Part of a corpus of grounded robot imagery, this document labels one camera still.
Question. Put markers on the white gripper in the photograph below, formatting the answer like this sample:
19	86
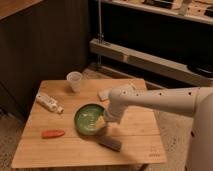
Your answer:
112	113

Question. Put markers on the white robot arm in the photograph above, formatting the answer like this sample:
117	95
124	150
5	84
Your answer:
196	102

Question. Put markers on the green ceramic bowl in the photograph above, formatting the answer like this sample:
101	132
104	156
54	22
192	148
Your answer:
86	117

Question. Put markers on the translucent plastic cup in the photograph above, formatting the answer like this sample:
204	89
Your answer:
74	79

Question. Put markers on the white rectangular sponge block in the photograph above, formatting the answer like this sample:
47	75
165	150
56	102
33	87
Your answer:
103	94

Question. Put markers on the white squeeze bottle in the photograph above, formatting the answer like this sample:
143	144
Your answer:
49	103

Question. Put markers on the wooden folding table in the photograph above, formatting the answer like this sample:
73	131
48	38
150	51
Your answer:
138	132

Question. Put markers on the orange plastic carrot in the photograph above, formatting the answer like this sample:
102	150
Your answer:
52	134

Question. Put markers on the metal shelf rack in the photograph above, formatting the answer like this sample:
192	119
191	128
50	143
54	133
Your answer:
157	40

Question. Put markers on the dark wooden cabinet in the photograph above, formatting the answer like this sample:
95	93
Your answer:
43	42

